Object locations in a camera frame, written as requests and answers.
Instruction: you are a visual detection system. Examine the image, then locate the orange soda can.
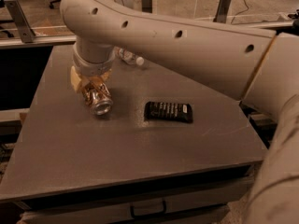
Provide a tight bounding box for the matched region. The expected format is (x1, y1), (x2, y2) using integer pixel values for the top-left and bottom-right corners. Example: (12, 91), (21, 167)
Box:
(82, 81), (113, 116)

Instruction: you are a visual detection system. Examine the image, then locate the metal rail ledge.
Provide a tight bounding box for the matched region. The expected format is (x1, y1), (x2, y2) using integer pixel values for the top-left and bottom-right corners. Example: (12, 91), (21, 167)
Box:
(0, 21), (299, 49)

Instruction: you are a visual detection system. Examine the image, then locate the metal bracket post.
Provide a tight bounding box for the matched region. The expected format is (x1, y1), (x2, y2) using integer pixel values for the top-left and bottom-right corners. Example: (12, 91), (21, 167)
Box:
(213, 0), (232, 23)
(4, 0), (36, 43)
(141, 0), (152, 13)

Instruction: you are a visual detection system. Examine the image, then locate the black snack bar packet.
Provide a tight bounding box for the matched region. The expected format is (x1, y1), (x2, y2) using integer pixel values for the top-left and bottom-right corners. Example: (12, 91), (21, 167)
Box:
(144, 102), (193, 123)

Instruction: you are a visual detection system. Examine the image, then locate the black office chair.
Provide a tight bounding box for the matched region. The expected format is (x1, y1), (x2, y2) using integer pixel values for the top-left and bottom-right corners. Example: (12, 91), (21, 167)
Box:
(49, 0), (61, 9)

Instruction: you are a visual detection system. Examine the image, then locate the right metal bracket post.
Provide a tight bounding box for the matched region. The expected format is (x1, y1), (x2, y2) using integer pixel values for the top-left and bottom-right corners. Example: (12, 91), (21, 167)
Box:
(213, 0), (232, 23)

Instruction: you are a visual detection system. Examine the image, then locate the left metal bracket post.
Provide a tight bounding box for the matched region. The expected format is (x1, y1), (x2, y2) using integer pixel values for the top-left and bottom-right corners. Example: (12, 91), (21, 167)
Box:
(4, 0), (36, 43)

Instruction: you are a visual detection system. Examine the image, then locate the black floor cable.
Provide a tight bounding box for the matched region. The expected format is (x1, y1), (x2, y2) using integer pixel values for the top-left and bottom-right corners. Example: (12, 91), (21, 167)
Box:
(231, 0), (251, 25)

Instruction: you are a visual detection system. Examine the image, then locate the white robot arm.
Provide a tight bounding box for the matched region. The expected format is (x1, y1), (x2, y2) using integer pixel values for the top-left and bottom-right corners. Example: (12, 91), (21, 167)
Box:
(60, 0), (299, 224)

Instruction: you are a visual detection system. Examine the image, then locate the black drawer handle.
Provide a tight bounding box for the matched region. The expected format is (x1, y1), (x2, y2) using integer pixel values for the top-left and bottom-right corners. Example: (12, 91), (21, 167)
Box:
(130, 200), (167, 219)

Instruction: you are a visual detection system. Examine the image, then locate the middle metal bracket post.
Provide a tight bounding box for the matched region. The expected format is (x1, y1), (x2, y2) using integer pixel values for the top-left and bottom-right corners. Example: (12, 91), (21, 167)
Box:
(141, 0), (152, 13)

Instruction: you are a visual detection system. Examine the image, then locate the clear plastic water bottle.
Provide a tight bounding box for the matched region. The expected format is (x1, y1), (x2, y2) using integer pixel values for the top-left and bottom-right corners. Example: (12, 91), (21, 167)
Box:
(115, 48), (144, 66)

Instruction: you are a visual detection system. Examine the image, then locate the grey table drawer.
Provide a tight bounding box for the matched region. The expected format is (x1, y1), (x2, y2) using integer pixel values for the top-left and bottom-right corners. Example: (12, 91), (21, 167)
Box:
(19, 175), (253, 224)

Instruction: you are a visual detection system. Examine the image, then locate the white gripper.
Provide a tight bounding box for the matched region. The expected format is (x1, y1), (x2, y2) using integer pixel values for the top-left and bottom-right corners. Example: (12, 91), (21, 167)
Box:
(70, 52), (115, 92)

